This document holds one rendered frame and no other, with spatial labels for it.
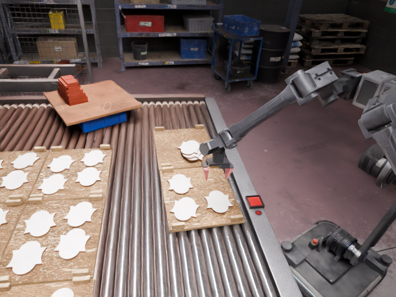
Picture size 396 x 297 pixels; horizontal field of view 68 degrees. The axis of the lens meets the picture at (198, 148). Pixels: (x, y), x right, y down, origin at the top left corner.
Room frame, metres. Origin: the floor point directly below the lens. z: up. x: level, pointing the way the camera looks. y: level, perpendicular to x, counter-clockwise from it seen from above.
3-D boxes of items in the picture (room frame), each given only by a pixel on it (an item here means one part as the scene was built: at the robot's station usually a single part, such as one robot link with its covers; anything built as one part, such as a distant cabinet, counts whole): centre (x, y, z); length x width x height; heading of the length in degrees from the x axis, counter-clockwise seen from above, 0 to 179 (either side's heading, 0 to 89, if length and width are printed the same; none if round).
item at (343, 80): (1.31, -0.64, 1.45); 0.09 x 0.08 x 0.12; 37
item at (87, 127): (1.77, 0.72, 0.97); 0.31 x 0.31 x 0.10; 40
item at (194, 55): (5.76, 0.25, 0.32); 0.50 x 0.41 x 0.37; 104
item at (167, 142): (1.48, 0.08, 0.93); 0.41 x 0.35 x 0.02; 14
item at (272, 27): (5.20, -1.11, 0.44); 0.59 x 0.59 x 0.88
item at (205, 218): (1.07, -0.02, 0.93); 0.41 x 0.35 x 0.02; 14
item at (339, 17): (6.51, -2.56, 0.44); 1.31 x 1.00 x 0.87; 107
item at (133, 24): (5.47, 1.11, 0.78); 0.66 x 0.45 x 0.28; 107
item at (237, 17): (4.80, -0.53, 0.96); 0.50 x 0.38 x 0.21; 32
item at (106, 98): (1.83, 0.76, 1.03); 0.50 x 0.50 x 0.02; 40
